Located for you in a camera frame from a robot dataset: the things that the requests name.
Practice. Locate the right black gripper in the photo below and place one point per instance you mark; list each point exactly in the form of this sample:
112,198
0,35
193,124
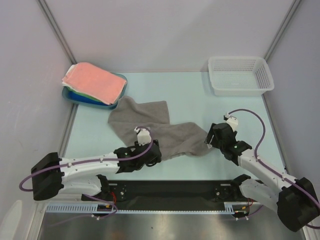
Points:
213,135

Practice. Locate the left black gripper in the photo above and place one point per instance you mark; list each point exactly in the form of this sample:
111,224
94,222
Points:
156,159

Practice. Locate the grey towel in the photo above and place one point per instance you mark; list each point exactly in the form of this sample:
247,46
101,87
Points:
174,139

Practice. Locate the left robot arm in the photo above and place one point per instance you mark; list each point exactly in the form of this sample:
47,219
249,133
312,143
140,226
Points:
54,175

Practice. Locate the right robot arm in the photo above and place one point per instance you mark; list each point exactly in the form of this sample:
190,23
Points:
294,200

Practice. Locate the white perforated plastic basket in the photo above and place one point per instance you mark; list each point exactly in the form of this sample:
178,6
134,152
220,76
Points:
239,76

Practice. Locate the pink towel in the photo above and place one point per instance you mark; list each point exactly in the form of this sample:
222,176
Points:
96,82

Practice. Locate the blue towel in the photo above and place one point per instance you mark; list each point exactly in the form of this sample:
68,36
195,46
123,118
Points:
88,102

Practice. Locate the green towel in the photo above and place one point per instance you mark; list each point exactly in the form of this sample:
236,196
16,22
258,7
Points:
84,97

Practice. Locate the teal plastic tray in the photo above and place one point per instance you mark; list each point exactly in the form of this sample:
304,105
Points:
66,90

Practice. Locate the white rounded object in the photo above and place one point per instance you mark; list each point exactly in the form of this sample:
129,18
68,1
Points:
10,228

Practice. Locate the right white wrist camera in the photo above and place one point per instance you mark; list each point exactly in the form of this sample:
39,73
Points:
231,121

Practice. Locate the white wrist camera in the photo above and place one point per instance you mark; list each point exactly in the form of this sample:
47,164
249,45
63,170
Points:
143,135
231,121

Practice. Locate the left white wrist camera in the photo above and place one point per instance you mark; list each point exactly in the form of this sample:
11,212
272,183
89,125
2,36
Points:
143,135

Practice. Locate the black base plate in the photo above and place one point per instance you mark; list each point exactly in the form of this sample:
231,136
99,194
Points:
174,193

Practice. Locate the white slotted cable duct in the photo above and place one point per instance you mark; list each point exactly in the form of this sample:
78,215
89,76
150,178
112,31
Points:
103,208

